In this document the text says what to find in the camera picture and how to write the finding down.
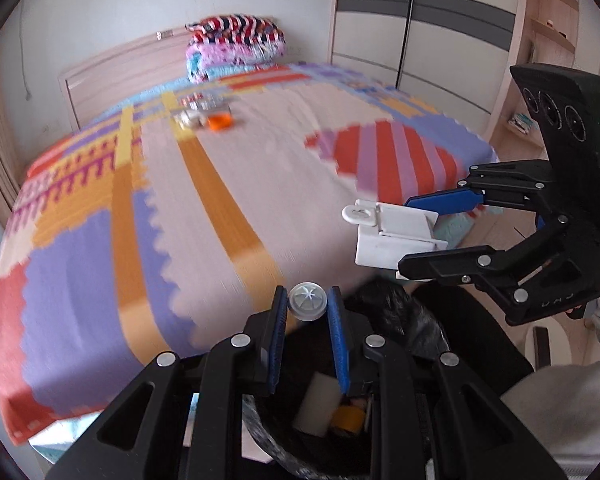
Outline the wooden headboard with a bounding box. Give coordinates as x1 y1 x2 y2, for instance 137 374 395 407
57 30 196 133

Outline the pink floral folded quilt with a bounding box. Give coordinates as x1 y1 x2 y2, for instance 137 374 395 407
186 40 287 82

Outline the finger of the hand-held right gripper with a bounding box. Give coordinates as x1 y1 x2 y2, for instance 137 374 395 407
396 217 569 307
404 160 554 217

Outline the white wardrobe with grey stripe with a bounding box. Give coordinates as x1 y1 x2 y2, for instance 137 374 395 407
327 0 526 126

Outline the black trash bin with bag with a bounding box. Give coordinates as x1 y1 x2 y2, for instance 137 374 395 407
242 280 481 480

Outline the wooden shelf unit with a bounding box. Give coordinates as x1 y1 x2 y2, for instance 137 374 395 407
490 0 600 151

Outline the yellow tape roll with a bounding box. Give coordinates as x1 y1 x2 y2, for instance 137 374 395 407
330 405 366 433

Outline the colourful patchwork mat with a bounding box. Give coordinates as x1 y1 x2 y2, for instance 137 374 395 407
0 62 498 446

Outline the small white toy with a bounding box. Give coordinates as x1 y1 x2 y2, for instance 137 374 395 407
174 110 206 129

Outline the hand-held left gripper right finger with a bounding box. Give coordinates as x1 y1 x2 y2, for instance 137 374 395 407
327 285 568 480

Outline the striped folded quilt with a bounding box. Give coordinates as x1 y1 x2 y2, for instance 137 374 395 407
185 14 286 47

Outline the white paper roll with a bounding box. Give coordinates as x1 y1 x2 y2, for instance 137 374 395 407
292 372 343 436

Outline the round translucent plastic cap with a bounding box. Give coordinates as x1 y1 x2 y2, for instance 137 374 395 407
287 281 328 321

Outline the white oval object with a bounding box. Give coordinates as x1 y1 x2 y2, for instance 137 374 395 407
524 322 574 367

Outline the silver blister pack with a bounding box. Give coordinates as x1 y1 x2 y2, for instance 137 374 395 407
186 94 231 112

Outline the white plastic box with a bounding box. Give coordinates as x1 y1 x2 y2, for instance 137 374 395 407
342 199 448 271

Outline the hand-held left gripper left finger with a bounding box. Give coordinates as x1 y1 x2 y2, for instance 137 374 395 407
45 285 288 480

